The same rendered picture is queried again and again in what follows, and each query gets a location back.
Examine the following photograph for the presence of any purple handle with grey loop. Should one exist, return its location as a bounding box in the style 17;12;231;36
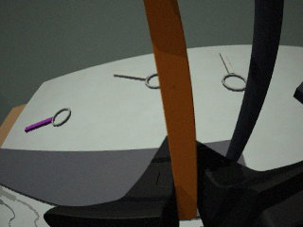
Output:
24;107;71;132

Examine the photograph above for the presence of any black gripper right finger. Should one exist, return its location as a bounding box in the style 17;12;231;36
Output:
196;141;303;227

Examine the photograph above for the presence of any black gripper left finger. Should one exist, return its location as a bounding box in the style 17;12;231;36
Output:
43;135;179;227

